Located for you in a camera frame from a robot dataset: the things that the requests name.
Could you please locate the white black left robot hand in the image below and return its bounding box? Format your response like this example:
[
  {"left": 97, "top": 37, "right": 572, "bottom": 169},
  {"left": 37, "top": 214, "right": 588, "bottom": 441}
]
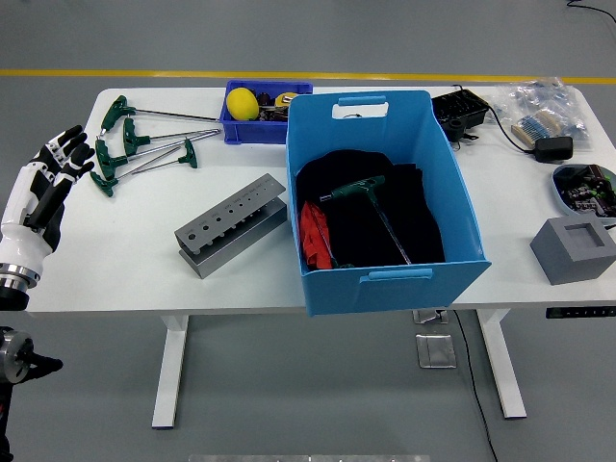
[{"left": 0, "top": 124, "right": 96, "bottom": 270}]

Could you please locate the grey metal tool rack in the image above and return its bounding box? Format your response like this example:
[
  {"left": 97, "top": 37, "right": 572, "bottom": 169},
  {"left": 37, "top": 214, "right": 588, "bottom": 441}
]
[{"left": 173, "top": 172, "right": 289, "bottom": 280}]

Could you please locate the small green T-handle wrench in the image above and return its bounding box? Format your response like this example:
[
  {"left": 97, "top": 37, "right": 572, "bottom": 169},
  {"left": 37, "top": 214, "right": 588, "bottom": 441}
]
[{"left": 310, "top": 204, "right": 356, "bottom": 270}]

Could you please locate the large green T-handle wrench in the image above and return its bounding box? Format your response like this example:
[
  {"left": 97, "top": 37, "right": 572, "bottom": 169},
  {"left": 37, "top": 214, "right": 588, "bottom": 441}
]
[{"left": 319, "top": 173, "right": 414, "bottom": 266}]

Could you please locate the large blue folding box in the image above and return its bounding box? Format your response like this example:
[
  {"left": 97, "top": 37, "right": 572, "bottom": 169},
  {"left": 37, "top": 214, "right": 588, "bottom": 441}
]
[{"left": 285, "top": 90, "right": 492, "bottom": 318}]

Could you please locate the long thin green T-wrench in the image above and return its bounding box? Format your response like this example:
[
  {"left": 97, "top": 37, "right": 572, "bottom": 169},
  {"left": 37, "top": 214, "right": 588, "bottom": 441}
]
[{"left": 99, "top": 94, "right": 222, "bottom": 139}]

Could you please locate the white table leg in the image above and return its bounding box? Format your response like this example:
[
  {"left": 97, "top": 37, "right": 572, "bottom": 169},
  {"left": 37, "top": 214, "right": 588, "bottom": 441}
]
[
  {"left": 151, "top": 315, "right": 190, "bottom": 430},
  {"left": 475, "top": 308, "right": 528, "bottom": 420}
]

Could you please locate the small blue plastic bin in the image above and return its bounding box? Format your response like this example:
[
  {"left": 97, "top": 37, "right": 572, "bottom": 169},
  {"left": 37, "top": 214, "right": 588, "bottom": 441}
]
[{"left": 218, "top": 79, "right": 315, "bottom": 145}]

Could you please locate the dark small parts pile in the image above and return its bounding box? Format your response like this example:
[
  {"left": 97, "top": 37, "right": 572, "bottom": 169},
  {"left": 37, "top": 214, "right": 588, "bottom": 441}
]
[{"left": 256, "top": 90, "right": 291, "bottom": 122}]

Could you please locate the red cloth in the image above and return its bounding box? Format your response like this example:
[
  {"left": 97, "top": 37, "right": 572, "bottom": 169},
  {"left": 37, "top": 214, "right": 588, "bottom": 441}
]
[{"left": 297, "top": 199, "right": 339, "bottom": 270}]

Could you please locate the black cloth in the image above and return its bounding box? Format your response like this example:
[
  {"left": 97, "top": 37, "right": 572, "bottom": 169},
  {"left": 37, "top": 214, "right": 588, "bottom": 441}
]
[{"left": 294, "top": 148, "right": 447, "bottom": 268}]

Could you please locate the large metal floor plate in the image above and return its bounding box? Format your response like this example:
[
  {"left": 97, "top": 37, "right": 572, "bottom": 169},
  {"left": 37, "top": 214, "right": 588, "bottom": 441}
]
[{"left": 414, "top": 332, "right": 457, "bottom": 371}]

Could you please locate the black cylinder part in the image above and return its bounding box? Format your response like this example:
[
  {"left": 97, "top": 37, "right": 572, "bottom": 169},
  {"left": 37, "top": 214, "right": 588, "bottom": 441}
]
[{"left": 442, "top": 117, "right": 467, "bottom": 143}]

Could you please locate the black plastic tray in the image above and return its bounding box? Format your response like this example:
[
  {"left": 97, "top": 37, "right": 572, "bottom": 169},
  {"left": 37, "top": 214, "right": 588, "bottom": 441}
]
[{"left": 431, "top": 89, "right": 492, "bottom": 132}]

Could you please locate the beige resistor tape roll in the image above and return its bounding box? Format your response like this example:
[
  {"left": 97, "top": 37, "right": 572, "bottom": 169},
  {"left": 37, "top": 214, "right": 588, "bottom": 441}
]
[{"left": 510, "top": 109, "right": 563, "bottom": 149}]

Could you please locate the clear plastic parts bag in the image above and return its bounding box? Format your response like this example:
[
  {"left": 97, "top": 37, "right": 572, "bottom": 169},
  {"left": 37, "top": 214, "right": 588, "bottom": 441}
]
[{"left": 490, "top": 77, "right": 592, "bottom": 150}]

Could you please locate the light blue dish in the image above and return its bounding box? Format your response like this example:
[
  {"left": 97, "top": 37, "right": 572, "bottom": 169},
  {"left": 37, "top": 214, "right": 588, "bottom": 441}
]
[{"left": 551, "top": 163, "right": 616, "bottom": 218}]

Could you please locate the black power adapter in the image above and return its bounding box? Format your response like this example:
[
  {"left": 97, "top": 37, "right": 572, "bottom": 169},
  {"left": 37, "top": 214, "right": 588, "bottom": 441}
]
[{"left": 534, "top": 136, "right": 575, "bottom": 164}]

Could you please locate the grey block with recess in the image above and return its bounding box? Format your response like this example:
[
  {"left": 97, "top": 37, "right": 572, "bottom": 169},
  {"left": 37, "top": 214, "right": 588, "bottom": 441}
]
[{"left": 529, "top": 216, "right": 616, "bottom": 286}]

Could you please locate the black table control panel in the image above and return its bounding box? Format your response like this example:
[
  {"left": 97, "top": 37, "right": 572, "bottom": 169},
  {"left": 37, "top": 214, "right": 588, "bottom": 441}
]
[{"left": 545, "top": 305, "right": 616, "bottom": 320}]

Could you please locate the electronic components pile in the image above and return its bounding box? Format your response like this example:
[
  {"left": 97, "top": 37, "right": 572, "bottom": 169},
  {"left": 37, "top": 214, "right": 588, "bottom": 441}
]
[{"left": 560, "top": 164, "right": 616, "bottom": 217}]

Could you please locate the black floor cable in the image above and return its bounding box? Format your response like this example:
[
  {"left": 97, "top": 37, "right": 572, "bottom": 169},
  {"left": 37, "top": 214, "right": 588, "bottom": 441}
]
[{"left": 451, "top": 310, "right": 500, "bottom": 462}]

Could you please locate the black adapter cable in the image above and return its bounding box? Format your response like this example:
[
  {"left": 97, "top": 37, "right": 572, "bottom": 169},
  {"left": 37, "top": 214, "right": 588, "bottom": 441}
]
[{"left": 451, "top": 84, "right": 539, "bottom": 156}]

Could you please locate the thin black cable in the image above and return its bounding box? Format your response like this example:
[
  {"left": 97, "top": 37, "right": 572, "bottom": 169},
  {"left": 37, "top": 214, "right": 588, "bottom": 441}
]
[{"left": 565, "top": 0, "right": 616, "bottom": 24}]

